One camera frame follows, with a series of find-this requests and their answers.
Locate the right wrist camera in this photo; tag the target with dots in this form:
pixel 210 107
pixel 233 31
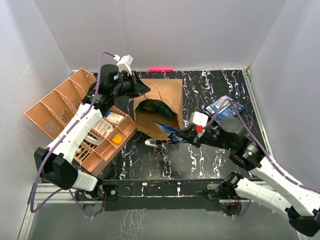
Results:
pixel 199 120

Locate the blue white snack packet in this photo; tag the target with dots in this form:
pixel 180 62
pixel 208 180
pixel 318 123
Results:
pixel 227 109

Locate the pink tape strip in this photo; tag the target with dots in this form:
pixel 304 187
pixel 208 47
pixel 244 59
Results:
pixel 161 69

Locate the orange desk organizer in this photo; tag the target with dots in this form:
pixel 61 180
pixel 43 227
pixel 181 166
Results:
pixel 53 113

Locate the red green snack bag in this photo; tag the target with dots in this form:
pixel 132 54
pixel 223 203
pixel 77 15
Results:
pixel 155 106

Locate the yellow sticky note pad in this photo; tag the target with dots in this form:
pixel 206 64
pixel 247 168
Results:
pixel 117 139

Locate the card packs in organizer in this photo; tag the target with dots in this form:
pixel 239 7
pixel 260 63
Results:
pixel 103 128

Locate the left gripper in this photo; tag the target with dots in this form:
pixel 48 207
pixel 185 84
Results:
pixel 139 88

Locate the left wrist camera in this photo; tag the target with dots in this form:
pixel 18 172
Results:
pixel 124 63

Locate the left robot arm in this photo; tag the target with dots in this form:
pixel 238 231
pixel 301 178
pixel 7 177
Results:
pixel 54 163

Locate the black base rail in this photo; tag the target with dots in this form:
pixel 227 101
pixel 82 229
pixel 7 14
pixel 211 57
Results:
pixel 169 194

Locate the brown paper bag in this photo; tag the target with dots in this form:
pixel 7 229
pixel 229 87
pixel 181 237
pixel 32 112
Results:
pixel 169 91

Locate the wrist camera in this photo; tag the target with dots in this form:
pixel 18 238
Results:
pixel 199 120
pixel 124 63

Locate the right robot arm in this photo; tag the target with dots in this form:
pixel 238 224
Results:
pixel 288 197

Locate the dark blue snack bag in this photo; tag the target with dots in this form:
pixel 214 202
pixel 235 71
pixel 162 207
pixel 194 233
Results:
pixel 166 130

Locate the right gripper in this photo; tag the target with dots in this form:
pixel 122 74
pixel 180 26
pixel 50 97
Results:
pixel 189 134

